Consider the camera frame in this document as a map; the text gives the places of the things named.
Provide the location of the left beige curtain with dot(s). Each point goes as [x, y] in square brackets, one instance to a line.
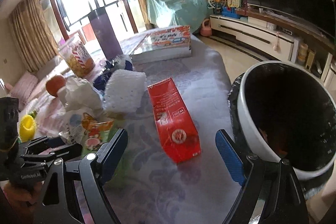
[33, 38]

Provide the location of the yellow toy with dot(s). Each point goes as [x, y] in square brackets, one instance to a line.
[27, 128]

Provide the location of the white red plastic bag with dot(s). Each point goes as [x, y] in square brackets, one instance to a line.
[79, 94]

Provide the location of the clear snack jar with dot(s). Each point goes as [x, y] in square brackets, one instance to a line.
[77, 57]

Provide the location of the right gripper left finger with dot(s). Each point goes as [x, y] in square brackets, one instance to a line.
[58, 202]

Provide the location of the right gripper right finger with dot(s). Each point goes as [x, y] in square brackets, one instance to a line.
[284, 203]

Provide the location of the red apple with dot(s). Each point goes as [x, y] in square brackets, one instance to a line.
[54, 84]

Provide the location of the floral tablecloth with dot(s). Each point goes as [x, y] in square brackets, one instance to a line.
[171, 170]

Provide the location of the pink striped sofa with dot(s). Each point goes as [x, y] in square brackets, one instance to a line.
[31, 84]

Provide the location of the green tissue pack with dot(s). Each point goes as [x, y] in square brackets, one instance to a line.
[96, 134]

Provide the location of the white blue snack bag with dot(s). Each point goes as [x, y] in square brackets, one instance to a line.
[73, 131]

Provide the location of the toy ferris wheel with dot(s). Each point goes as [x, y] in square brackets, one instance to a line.
[216, 4]

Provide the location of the toy telephone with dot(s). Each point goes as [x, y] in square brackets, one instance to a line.
[234, 3]

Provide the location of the teal covered armchair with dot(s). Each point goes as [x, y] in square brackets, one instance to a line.
[165, 13]

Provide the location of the purple thermos bottle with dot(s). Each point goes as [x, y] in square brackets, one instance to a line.
[104, 33]

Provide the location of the white trash bin black liner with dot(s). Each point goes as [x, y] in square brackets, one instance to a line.
[279, 111]

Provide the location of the red white carton box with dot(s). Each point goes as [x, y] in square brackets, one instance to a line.
[176, 130]

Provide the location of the person's left hand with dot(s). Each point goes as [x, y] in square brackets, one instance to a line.
[22, 203]

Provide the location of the white TV cabinet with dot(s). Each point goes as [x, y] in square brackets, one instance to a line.
[271, 37]

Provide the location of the stack of children's books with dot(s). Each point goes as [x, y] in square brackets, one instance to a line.
[163, 44]

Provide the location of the blue plastic bag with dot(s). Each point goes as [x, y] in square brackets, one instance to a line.
[119, 62]

